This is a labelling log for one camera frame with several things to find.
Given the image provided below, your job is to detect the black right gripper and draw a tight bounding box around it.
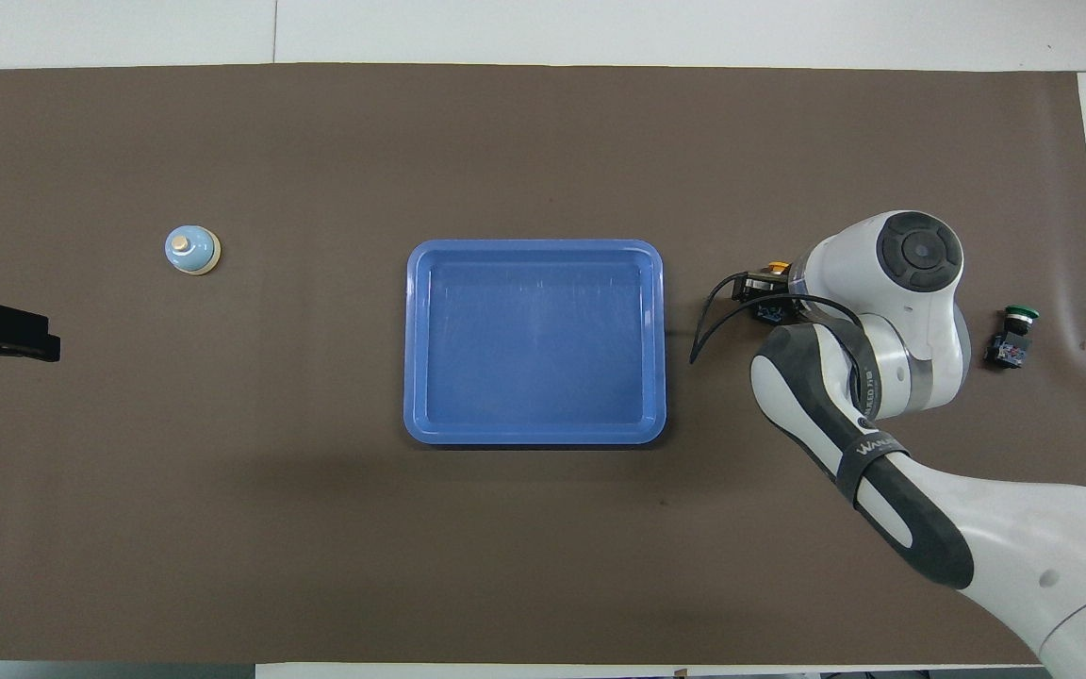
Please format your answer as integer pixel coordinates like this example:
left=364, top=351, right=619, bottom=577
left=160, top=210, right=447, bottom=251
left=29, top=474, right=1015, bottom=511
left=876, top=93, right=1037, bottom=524
left=730, top=271, right=803, bottom=308

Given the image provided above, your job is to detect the light blue desk bell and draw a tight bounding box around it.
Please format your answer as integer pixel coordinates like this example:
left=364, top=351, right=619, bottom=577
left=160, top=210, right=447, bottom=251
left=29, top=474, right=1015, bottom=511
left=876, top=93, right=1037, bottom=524
left=164, top=224, right=222, bottom=276

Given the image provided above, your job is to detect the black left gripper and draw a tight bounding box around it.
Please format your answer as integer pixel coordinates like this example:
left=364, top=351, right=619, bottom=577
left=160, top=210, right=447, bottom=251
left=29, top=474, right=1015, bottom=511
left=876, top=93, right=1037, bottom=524
left=0, top=300, right=61, bottom=374

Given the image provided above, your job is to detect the green push button switch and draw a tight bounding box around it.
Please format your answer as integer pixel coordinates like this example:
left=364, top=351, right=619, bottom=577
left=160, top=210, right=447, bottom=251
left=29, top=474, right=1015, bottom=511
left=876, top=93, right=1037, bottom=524
left=983, top=306, right=1040, bottom=371

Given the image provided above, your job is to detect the blue plastic tray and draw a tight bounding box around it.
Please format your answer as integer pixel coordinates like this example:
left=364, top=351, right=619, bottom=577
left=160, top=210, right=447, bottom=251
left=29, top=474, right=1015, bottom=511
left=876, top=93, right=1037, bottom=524
left=403, top=239, right=668, bottom=447

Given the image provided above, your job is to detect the brown table mat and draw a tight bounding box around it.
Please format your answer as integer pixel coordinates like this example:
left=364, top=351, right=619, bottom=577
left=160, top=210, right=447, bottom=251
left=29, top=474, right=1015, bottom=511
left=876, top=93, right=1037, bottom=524
left=0, top=63, right=1086, bottom=666

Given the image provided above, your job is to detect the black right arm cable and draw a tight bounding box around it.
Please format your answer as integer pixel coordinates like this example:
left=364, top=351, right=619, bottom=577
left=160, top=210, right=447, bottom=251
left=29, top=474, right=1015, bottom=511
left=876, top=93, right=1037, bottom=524
left=689, top=272, right=869, bottom=416

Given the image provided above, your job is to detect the yellow push button switch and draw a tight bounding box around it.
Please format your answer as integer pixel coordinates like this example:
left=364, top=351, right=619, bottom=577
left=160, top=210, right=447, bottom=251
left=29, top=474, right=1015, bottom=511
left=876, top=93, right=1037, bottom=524
left=752, top=262, right=794, bottom=326

